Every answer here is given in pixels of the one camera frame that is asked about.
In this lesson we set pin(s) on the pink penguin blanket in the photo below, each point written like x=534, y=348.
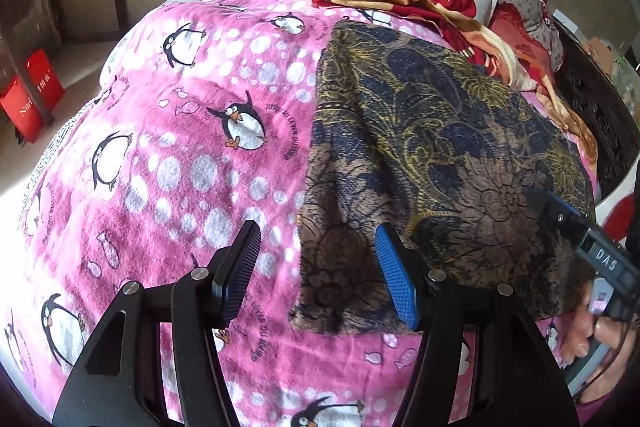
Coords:
x=203, y=122

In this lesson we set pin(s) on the red gift bag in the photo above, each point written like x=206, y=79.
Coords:
x=44, y=77
x=21, y=110

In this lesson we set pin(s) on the red cloth on chair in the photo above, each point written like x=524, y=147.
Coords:
x=618, y=223

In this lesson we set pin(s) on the dark carved wooden headboard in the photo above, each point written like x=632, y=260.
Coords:
x=585, y=88

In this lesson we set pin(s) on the white upholstered chair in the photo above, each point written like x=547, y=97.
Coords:
x=625, y=188

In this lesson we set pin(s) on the red gift bag front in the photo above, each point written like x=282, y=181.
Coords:
x=21, y=110

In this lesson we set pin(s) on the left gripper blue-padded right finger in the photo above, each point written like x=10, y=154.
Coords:
x=515, y=379

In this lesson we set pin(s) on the dark floral patterned garment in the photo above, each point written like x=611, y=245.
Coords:
x=408, y=133

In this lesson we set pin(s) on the red gift bag rear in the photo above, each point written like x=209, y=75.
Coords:
x=44, y=77

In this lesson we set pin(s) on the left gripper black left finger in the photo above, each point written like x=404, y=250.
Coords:
x=117, y=380

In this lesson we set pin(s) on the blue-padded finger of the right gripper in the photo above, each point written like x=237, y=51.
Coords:
x=552, y=212

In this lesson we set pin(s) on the red yellow crumpled blanket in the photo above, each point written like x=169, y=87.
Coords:
x=454, y=21

